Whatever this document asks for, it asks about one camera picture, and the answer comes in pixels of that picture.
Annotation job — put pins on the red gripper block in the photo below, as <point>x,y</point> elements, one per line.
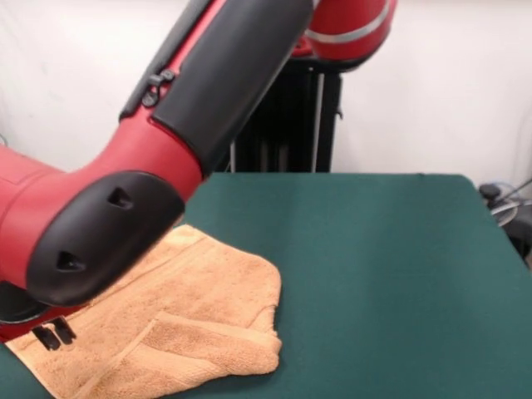
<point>16,330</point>

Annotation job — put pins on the tan terry towel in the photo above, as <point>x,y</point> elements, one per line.
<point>187,316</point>

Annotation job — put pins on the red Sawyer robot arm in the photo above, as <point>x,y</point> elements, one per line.
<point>124,187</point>

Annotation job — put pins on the dark green table cloth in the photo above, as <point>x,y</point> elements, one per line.
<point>395,291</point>

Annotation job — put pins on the grey chair base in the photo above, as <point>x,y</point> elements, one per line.
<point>505,212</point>

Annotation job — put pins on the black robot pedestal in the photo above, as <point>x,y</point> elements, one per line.
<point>291,124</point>

